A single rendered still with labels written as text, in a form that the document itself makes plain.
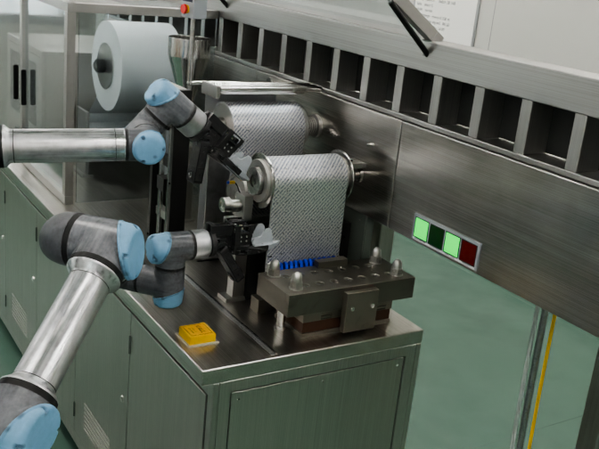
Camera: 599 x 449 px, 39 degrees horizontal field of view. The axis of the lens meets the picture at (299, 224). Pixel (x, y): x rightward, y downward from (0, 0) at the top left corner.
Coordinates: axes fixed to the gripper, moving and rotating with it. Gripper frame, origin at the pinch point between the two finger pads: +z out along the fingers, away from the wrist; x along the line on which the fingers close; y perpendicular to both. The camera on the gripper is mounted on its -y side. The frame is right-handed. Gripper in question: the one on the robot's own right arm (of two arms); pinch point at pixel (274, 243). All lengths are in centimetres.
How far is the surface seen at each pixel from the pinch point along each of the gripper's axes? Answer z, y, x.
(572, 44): 263, 40, 139
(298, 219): 6.7, 6.3, -0.2
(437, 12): 262, 44, 252
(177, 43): 2, 42, 74
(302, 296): -2.5, -6.7, -20.0
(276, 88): 14.3, 36.0, 29.9
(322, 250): 15.7, -3.6, -0.3
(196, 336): -27.7, -16.6, -13.2
